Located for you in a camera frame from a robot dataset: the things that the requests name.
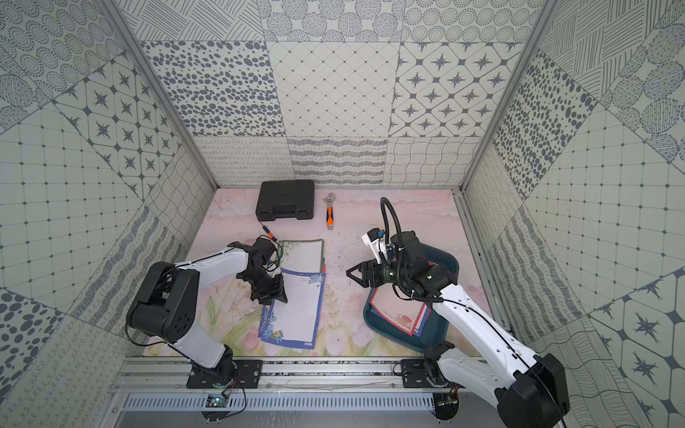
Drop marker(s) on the green bordered scalloped stationery paper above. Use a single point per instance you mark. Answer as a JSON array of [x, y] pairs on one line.
[[302, 256]]

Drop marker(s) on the white slotted cable duct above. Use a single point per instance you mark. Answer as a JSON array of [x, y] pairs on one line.
[[371, 401]]

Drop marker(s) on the black plastic tool case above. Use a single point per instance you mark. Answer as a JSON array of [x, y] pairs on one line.
[[286, 199]]

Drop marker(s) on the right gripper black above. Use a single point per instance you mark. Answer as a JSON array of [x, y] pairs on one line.
[[366, 267]]

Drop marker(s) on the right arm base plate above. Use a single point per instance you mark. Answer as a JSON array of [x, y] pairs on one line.
[[414, 375]]

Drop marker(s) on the right round circuit board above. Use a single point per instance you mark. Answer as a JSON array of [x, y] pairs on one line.
[[445, 405]]

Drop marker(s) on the aluminium mounting rail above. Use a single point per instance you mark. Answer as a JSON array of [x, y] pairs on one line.
[[294, 374]]

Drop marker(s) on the small orange black screwdriver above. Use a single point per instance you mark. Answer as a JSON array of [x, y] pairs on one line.
[[268, 233]]

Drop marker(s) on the teal plastic storage box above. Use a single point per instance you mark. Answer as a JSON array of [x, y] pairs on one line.
[[436, 327]]

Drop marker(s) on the blue floral stationery paper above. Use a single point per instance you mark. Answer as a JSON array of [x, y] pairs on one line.
[[424, 316], [295, 324]]

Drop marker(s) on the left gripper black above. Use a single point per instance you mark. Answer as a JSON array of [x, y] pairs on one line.
[[265, 283]]

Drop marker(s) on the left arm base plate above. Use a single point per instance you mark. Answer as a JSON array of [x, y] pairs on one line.
[[246, 372]]

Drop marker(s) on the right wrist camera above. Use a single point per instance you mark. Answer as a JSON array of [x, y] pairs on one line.
[[375, 240]]

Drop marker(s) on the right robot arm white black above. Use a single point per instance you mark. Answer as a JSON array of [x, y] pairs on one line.
[[526, 389]]

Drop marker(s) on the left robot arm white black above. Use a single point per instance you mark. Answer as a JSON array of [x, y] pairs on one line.
[[165, 304]]

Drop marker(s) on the left green circuit board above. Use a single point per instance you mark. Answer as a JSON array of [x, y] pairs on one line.
[[215, 409]]

